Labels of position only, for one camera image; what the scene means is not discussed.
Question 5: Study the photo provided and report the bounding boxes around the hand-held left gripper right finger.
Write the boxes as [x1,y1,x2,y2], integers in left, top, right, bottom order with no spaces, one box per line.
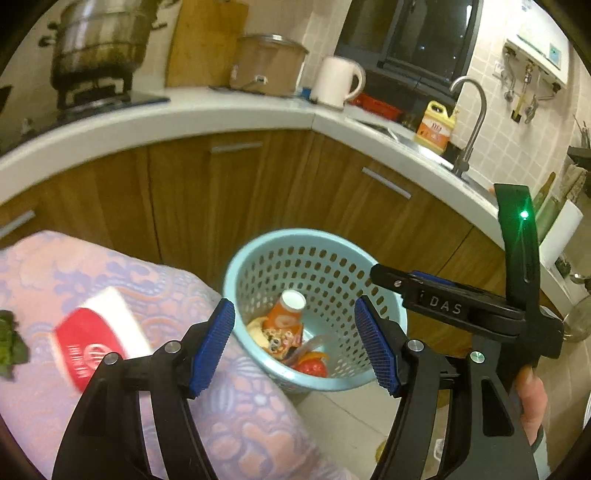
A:
[355,295,541,480]

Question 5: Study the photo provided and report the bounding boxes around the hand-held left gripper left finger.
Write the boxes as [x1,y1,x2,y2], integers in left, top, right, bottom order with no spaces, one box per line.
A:
[52,298,236,480]

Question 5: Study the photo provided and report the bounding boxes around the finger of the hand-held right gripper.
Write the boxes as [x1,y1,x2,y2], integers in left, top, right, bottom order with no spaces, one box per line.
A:
[369,263,509,322]

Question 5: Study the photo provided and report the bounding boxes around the orange white snack packet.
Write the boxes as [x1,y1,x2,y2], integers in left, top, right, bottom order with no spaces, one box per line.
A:
[247,316,303,356]

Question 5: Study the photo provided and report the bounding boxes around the light blue plastic basket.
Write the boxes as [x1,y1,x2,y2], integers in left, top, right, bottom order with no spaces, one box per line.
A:
[223,228,409,393]

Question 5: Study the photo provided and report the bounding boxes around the red plastic bag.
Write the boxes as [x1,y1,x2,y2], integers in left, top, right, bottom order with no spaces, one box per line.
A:
[288,351,331,378]

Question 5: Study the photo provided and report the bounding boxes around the orange paper cup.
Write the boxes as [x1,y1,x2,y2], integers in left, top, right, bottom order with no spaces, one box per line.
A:
[265,289,307,342]

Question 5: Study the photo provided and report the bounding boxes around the red paper cup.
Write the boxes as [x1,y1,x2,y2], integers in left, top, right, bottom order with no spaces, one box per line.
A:
[52,286,153,393]

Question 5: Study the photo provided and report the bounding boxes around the person's right hand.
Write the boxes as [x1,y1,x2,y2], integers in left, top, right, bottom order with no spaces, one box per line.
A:
[514,364,551,462]

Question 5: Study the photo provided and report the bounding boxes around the wooden cabinet door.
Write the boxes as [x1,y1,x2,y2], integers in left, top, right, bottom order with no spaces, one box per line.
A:
[295,134,476,296]
[462,226,568,319]
[0,148,160,266]
[148,130,319,266]

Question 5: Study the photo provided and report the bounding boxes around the paper towel roll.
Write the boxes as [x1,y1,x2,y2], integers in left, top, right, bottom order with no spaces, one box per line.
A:
[538,200,583,271]

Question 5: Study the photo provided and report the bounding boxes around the floral pink blanket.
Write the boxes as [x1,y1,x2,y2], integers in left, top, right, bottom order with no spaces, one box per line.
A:
[0,230,356,480]

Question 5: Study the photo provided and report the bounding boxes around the steel sink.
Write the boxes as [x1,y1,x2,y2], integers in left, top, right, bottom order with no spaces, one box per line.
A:
[355,117,497,195]

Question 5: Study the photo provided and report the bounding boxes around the steel faucet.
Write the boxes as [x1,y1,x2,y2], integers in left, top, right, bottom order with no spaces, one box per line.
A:
[450,77,489,177]

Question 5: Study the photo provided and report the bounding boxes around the yellow detergent bottle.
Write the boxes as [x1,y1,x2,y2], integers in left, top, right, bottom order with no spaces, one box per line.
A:
[416,100,458,154]

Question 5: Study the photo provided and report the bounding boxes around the water heater pipes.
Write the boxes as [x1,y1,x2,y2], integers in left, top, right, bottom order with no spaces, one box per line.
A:
[503,51,555,125]

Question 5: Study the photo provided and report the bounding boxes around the red plastic tray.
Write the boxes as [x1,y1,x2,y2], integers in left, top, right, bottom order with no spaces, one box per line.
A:
[353,92,402,123]

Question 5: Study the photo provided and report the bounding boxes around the green leafy vegetable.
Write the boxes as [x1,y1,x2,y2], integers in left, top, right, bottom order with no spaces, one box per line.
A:
[0,309,29,381]

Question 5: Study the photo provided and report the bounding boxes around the white water heater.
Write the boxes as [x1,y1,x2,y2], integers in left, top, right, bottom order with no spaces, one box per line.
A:
[503,0,570,86]

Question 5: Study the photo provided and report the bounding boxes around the white electric kettle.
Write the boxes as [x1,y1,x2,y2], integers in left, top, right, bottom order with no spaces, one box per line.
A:
[309,56,366,112]

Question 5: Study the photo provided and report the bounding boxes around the black gas stove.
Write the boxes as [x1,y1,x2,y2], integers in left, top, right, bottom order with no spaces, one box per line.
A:
[0,76,171,153]

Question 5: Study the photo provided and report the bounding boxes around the dark window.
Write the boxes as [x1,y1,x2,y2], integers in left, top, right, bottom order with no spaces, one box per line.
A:
[335,0,483,95]

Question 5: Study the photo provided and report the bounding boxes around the brown rice cooker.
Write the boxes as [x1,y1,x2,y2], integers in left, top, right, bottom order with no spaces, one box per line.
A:
[229,33,310,97]

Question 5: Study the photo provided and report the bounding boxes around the wooden cutting board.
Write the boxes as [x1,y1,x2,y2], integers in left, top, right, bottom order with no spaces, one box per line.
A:
[165,0,250,88]

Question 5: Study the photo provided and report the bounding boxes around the steel steamer pot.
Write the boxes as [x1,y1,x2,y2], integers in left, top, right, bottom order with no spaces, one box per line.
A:
[39,0,160,90]

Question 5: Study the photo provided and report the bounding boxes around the wall utensil rack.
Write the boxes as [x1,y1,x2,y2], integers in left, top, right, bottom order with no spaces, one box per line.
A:
[561,115,591,204]

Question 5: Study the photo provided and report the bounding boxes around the rice cooker cable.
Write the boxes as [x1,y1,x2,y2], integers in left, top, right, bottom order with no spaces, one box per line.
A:
[208,76,269,93]

